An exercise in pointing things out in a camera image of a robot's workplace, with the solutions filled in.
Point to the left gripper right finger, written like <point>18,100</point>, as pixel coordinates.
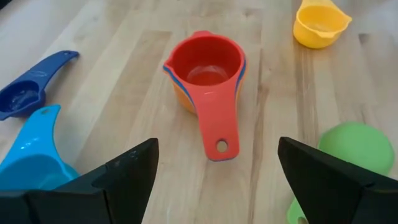
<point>326,193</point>

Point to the medium blue measuring cup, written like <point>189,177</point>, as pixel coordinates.
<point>243,74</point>

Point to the light blue measuring cup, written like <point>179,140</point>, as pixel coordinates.
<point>34,149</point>

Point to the yellow measuring cup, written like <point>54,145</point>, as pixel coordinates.
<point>320,25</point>

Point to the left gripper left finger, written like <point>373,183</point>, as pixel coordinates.
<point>124,186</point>

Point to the green measuring cup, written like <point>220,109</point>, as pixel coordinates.
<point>357,146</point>

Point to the red measuring cup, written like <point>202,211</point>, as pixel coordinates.
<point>214,102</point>

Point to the small dark blue measuring cup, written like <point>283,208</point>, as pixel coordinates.
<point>37,74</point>

